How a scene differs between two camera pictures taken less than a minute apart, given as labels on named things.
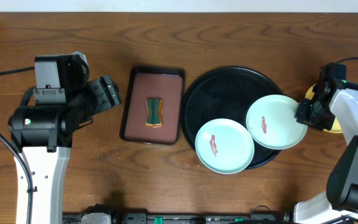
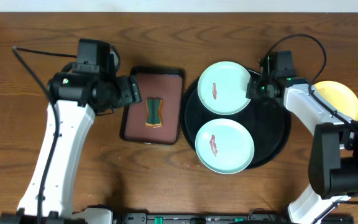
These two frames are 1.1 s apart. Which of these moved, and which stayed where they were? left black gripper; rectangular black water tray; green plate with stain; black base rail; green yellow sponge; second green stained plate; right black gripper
Moved: green plate with stain; right black gripper; left black gripper
Stayed: rectangular black water tray; green yellow sponge; second green stained plate; black base rail
